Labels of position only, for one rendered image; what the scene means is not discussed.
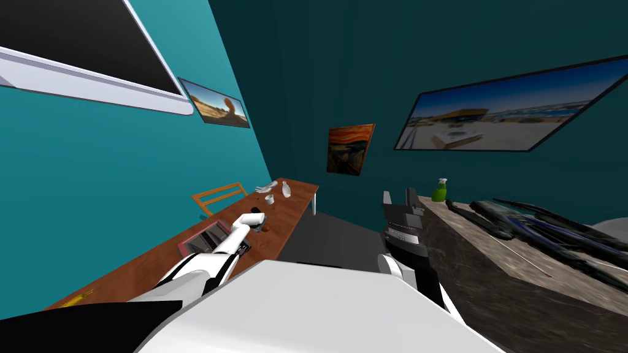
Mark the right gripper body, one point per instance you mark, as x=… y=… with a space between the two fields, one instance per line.
x=403 y=214

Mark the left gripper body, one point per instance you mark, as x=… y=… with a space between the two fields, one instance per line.
x=264 y=228

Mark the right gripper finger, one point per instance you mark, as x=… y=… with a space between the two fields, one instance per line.
x=411 y=197
x=387 y=198

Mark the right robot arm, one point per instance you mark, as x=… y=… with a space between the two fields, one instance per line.
x=407 y=245

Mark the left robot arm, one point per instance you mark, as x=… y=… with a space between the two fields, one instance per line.
x=196 y=272

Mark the brown wooden table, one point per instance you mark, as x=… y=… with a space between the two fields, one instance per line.
x=289 y=215

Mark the green spray bottle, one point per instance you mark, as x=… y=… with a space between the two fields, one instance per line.
x=439 y=191

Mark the white mug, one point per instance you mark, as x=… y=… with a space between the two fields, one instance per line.
x=269 y=199

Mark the white crumpled cloth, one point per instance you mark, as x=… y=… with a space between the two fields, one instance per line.
x=266 y=187

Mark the white vase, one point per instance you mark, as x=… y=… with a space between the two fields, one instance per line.
x=286 y=189

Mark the wooden chair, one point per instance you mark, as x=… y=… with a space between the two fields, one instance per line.
x=218 y=195

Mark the orange scream painting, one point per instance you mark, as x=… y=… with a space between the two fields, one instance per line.
x=349 y=148

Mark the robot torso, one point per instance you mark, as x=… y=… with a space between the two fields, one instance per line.
x=314 y=314

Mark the wide black framed landscape picture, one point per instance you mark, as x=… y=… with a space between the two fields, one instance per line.
x=500 y=115

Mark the desert rock picture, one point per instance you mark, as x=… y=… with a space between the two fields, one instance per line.
x=216 y=104

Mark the yellow flat object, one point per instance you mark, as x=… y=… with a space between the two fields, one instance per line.
x=77 y=298

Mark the white framed dark window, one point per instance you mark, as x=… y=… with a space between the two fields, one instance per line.
x=88 y=54

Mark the black long folded frame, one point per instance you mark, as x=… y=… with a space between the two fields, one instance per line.
x=539 y=228

